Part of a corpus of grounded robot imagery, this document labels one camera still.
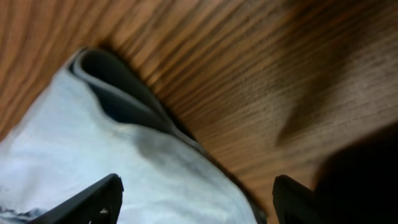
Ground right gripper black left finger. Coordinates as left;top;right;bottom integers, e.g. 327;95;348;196
29;174;124;224

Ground light blue printed t-shirt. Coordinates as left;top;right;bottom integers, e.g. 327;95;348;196
1;48;267;223

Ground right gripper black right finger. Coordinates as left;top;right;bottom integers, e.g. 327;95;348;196
272;175;323;224

